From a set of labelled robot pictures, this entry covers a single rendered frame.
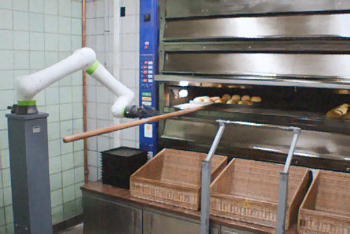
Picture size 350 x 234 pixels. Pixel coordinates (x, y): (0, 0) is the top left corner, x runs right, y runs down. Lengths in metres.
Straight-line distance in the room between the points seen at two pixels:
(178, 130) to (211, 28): 0.84
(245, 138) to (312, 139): 0.48
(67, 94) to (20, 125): 1.07
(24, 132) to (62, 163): 1.12
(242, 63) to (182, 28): 0.57
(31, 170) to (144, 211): 0.81
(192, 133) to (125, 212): 0.79
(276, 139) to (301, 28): 0.78
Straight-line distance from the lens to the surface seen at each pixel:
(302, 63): 2.71
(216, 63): 2.93
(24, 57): 3.30
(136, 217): 2.85
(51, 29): 3.49
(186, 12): 3.09
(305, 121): 2.72
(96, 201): 3.07
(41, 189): 2.74
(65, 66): 2.50
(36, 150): 2.66
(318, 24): 2.70
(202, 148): 3.05
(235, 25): 2.89
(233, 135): 2.91
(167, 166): 3.15
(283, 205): 2.23
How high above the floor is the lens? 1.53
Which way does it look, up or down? 8 degrees down
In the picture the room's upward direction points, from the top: 1 degrees clockwise
